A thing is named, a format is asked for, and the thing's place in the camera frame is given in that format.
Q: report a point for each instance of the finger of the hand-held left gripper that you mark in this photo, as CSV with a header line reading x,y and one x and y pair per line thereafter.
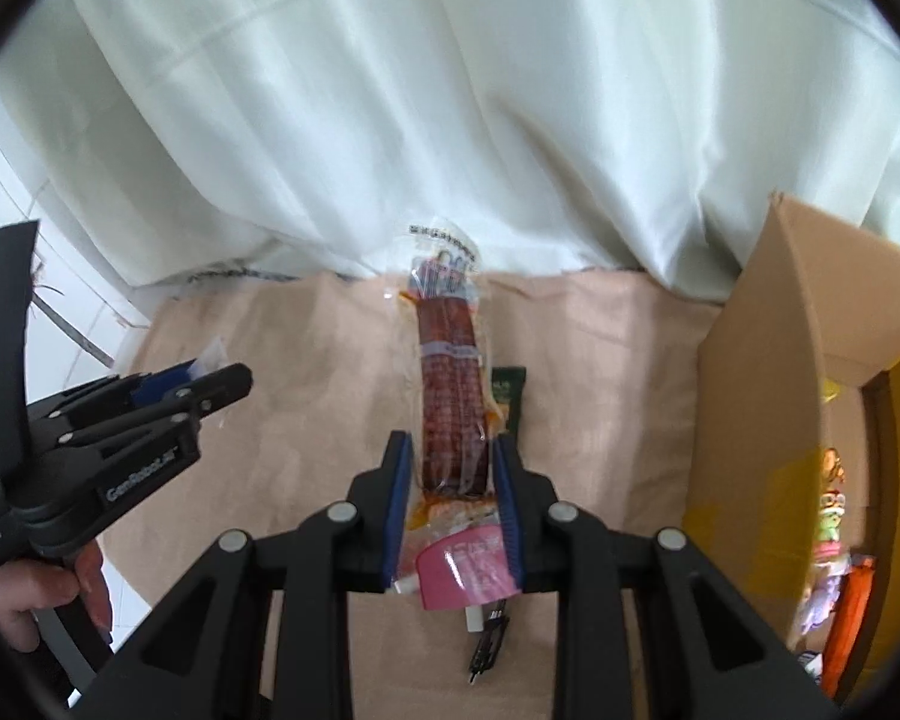
x,y
157,384
217,388

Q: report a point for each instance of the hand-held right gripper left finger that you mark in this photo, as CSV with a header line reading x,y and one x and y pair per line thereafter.
x,y
397,510

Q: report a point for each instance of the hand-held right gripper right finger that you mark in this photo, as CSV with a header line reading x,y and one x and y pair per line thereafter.
x,y
506,510

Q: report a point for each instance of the small clear packet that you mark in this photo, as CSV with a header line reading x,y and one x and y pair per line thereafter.
x,y
211,356

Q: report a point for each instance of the red sausage packet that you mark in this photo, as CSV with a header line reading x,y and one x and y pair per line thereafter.
x,y
450,390

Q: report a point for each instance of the brown cardboard box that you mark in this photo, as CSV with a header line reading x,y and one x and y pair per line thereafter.
x,y
757,390

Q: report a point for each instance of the green frog toy figure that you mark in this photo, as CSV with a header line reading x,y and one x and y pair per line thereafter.
x,y
832,521

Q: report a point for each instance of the person's left hand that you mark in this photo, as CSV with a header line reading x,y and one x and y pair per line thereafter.
x,y
22,592

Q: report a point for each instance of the pink packet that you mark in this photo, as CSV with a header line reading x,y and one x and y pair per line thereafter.
x,y
457,562

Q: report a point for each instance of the small white tube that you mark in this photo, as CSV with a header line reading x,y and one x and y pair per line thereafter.
x,y
406,585

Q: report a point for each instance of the dark green packet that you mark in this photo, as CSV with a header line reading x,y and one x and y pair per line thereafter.
x,y
508,397

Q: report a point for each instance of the black pen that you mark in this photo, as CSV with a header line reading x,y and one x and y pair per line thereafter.
x,y
487,645

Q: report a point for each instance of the white curtain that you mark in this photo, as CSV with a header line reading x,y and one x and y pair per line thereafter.
x,y
420,90

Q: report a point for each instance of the orange packet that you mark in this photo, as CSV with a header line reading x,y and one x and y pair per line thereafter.
x,y
855,615

